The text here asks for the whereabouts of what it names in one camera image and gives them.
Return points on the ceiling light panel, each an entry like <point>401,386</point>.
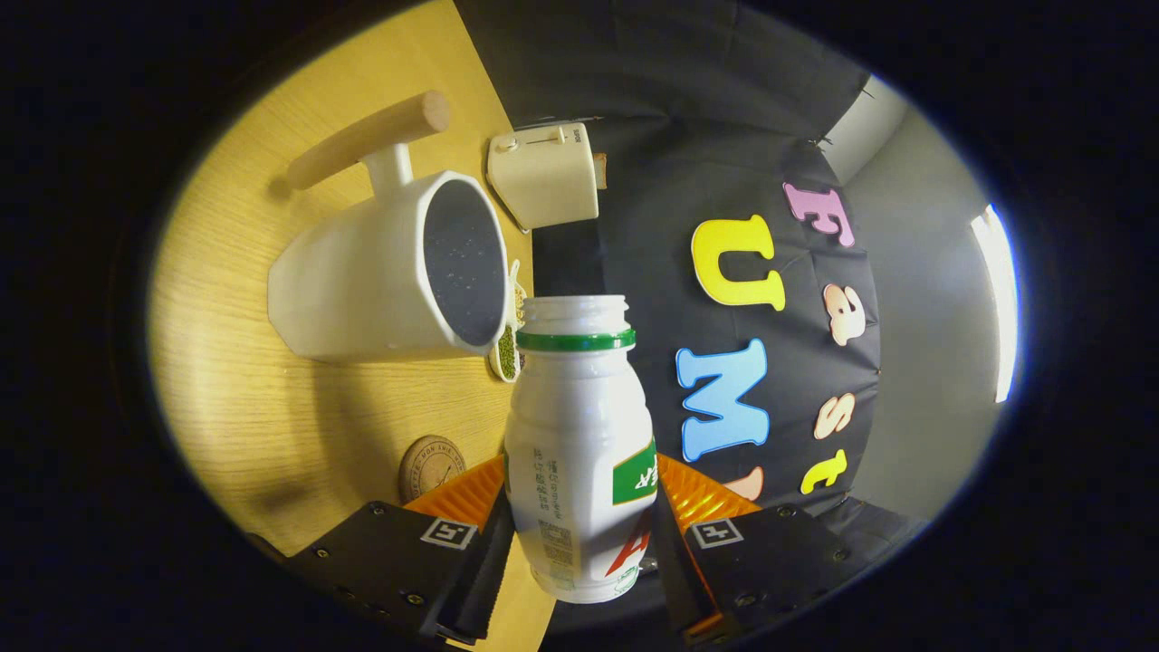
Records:
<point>1000,299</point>

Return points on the white divided dish with seeds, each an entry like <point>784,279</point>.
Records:
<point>507,353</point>

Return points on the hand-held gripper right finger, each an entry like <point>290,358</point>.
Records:
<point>670,580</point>

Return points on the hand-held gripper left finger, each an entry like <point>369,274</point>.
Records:
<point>475,593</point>

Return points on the cream toaster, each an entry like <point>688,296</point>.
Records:
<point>543,177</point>

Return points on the round cork coaster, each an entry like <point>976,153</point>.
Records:
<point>430,466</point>

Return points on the black backdrop cloth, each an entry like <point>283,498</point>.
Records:
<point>652,91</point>

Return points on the wooden table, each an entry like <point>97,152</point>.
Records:
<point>272,407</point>

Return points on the toast slice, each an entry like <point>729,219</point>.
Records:
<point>601,170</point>

